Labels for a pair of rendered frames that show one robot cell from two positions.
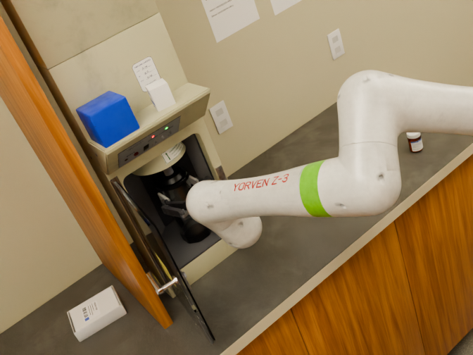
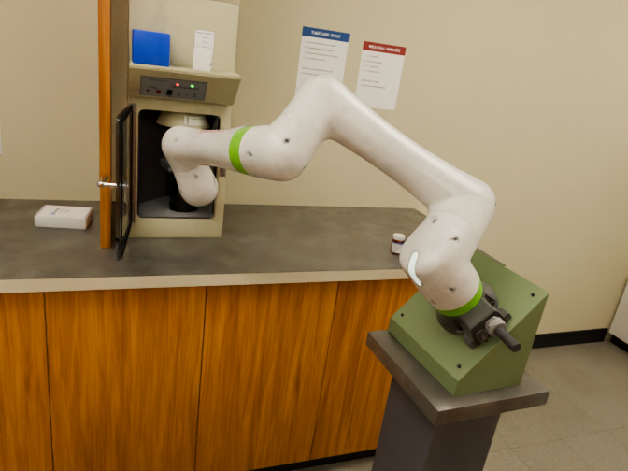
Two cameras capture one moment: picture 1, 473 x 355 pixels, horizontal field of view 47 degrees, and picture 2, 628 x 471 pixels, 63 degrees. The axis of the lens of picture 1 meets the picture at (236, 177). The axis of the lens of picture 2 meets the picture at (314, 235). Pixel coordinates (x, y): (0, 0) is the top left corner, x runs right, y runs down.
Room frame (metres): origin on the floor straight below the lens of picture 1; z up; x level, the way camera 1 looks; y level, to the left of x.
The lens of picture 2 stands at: (-0.24, -0.37, 1.61)
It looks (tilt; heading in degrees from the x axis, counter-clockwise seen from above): 20 degrees down; 2
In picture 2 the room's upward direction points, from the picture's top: 8 degrees clockwise
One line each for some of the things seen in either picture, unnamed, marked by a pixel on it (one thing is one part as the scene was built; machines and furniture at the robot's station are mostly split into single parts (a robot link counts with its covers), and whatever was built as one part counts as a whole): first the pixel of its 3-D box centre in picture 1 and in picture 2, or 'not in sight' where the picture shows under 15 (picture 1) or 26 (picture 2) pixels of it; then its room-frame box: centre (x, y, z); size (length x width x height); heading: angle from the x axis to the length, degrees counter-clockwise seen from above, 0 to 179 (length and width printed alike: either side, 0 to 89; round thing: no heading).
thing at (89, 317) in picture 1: (96, 313); (64, 217); (1.36, 0.56, 0.96); 0.16 x 0.12 x 0.04; 106
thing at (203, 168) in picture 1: (165, 192); (175, 158); (1.49, 0.22, 1.19); 0.26 x 0.24 x 0.35; 115
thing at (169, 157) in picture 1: (154, 150); (183, 116); (1.48, 0.19, 1.34); 0.18 x 0.18 x 0.05
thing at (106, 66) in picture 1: (147, 157); (177, 120); (1.50, 0.22, 1.33); 0.32 x 0.25 x 0.77; 115
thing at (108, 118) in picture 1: (108, 118); (150, 48); (1.29, 0.24, 1.56); 0.10 x 0.10 x 0.09; 25
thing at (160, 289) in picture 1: (161, 279); (109, 181); (1.08, 0.26, 1.20); 0.10 x 0.05 x 0.03; 18
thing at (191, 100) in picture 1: (157, 131); (184, 85); (1.33, 0.15, 1.46); 0.32 x 0.11 x 0.10; 115
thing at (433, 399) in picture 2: not in sight; (451, 365); (0.88, -0.71, 0.92); 0.32 x 0.32 x 0.04; 27
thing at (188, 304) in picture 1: (162, 262); (124, 178); (1.16, 0.26, 1.19); 0.30 x 0.01 x 0.40; 18
